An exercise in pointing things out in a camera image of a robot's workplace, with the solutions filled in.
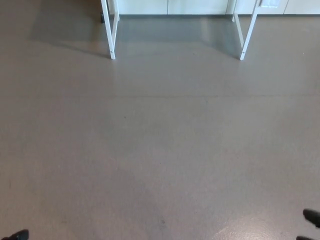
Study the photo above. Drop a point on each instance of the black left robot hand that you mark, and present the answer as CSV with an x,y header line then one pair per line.
x,y
19,235

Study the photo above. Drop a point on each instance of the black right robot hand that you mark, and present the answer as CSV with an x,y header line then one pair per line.
x,y
312,217

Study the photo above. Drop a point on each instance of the white cabinet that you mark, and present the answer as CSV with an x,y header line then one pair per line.
x,y
195,6

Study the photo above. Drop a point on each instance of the white desk leg frame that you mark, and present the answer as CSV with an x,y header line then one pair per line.
x,y
246,40
110,37

